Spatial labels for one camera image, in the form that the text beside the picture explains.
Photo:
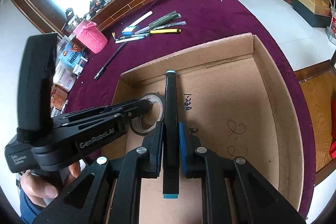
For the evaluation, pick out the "black marker teal caps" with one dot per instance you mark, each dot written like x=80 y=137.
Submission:
x=171 y=139

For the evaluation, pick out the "black pen on table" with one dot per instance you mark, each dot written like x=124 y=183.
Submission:
x=102 y=70

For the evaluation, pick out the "orange tea tin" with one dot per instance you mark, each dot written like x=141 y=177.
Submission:
x=58 y=97

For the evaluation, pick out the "white chalk stick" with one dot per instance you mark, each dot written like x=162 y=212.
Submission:
x=139 y=20

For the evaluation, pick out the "person's left hand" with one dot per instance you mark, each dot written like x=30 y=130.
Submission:
x=37 y=189

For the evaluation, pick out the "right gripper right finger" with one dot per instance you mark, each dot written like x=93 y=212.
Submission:
x=233 y=191

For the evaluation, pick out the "pink knitted cup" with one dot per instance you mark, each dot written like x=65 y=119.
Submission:
x=90 y=36

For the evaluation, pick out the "green pen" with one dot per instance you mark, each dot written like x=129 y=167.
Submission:
x=164 y=19

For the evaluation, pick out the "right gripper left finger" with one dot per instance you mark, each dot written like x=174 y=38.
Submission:
x=108 y=191

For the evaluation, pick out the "white plastic jar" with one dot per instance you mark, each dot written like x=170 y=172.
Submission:
x=64 y=78

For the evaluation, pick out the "blue white small box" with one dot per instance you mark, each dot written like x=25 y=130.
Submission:
x=78 y=69

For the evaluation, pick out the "black electrical tape roll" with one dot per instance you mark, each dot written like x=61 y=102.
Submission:
x=146 y=123

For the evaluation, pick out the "blue label tall bottle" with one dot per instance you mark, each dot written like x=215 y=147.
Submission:
x=70 y=54

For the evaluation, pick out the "blue lighter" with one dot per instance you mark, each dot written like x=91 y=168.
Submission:
x=130 y=30

